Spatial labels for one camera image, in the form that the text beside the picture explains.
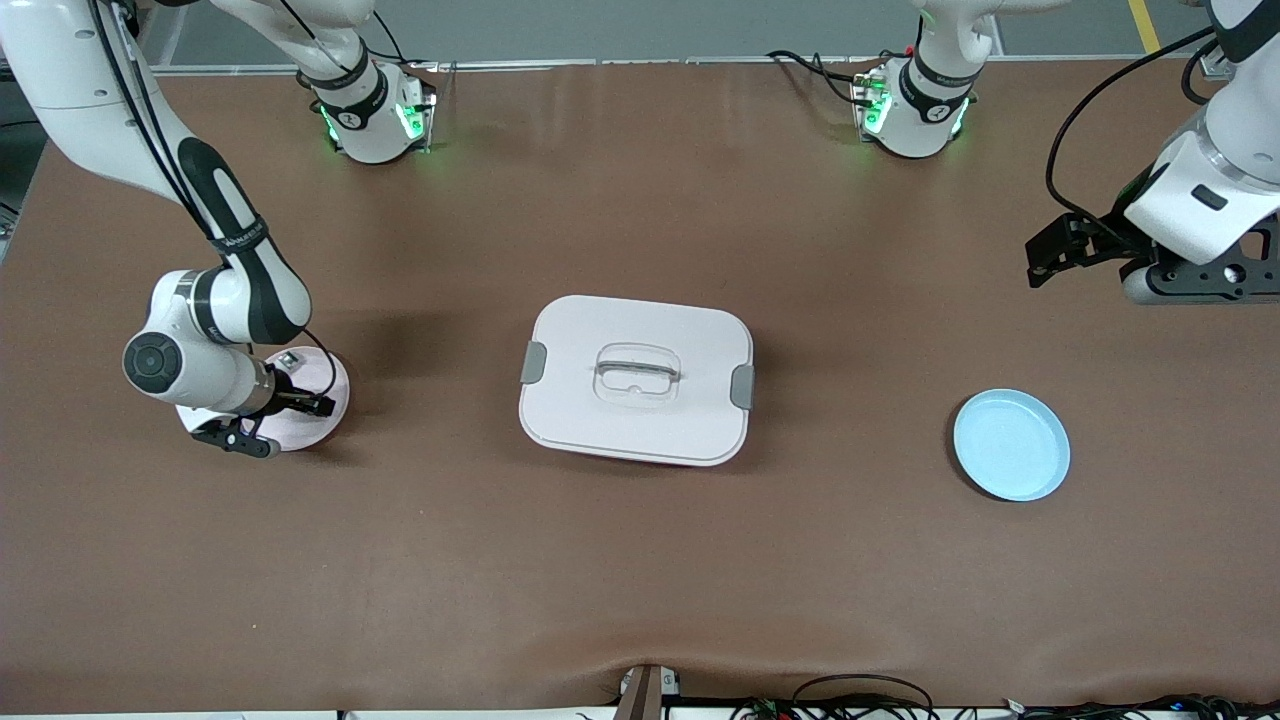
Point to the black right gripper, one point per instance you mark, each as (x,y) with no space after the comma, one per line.
(286,400)

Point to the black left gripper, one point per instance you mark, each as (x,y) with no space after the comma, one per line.
(1108,238)

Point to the black orange switch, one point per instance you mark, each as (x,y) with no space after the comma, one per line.
(312,404)

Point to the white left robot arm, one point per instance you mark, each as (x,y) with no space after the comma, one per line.
(1200,200)

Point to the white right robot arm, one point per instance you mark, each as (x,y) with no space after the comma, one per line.
(90,80)

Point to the white lidded storage box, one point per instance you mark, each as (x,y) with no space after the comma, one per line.
(640,430)

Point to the pink round plate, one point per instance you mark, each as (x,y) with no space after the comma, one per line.
(310,435)

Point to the light blue round plate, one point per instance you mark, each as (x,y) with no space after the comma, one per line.
(1010,445)

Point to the metal table edge clamp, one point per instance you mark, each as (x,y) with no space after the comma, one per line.
(645,695)

